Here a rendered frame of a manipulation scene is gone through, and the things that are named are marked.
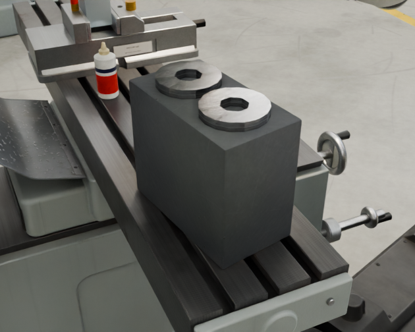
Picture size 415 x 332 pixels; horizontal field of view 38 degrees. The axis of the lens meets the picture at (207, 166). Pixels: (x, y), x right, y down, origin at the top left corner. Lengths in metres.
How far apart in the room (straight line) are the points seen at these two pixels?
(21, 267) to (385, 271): 0.76
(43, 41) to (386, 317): 0.88
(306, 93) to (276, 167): 2.57
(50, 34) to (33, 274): 0.49
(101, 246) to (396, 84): 2.55
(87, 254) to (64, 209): 0.12
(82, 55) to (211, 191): 0.62
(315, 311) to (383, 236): 1.60
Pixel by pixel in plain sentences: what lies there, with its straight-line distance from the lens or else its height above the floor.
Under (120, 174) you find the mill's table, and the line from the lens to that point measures 0.98.
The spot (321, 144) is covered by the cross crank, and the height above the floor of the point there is 0.67.
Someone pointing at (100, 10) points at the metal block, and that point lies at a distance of 1.30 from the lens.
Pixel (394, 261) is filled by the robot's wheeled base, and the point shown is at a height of 0.59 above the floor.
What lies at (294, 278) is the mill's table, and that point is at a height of 0.97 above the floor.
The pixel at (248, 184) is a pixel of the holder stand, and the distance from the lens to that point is 0.74.
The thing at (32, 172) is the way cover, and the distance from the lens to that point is 1.10.
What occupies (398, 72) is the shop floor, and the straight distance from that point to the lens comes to 3.67.
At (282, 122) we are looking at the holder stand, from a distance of 0.74.
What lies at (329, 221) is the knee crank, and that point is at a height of 0.58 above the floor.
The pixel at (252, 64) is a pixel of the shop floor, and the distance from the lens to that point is 3.61.
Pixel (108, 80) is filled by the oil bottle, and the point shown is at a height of 1.01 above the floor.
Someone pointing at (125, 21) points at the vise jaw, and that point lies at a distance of 1.28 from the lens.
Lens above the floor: 1.53
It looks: 35 degrees down
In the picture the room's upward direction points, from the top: straight up
